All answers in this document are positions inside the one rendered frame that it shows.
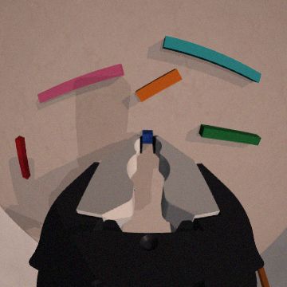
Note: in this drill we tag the pink rod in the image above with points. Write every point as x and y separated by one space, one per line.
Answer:
78 82

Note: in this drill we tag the red rod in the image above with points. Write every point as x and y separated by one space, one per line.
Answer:
22 156

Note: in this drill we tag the small blue cube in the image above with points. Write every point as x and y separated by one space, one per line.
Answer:
147 136

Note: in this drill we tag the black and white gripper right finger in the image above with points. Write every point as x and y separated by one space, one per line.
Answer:
192 192

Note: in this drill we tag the turquoise rod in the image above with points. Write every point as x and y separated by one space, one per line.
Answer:
191 49

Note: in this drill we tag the green rod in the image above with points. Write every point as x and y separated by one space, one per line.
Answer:
212 132

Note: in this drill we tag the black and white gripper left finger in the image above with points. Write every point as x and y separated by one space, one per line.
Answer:
103 191

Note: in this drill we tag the orange rod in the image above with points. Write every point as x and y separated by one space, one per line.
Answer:
158 85

